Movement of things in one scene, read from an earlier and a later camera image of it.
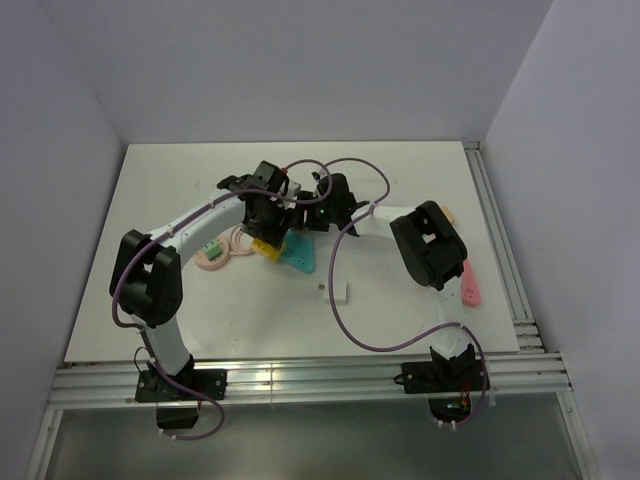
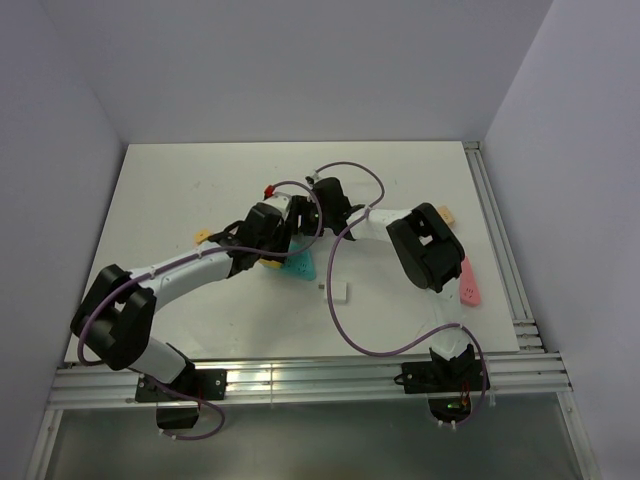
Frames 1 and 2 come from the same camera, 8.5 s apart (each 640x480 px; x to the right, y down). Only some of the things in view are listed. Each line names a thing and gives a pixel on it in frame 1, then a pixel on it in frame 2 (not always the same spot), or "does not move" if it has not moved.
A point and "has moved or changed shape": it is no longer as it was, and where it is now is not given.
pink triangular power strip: x=471 y=294 does not move
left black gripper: x=274 y=235 → x=283 y=235
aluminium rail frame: x=530 y=378 does not move
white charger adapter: x=340 y=291 does not move
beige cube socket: x=449 y=214 does not move
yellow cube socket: x=265 y=249 has moved or changed shape
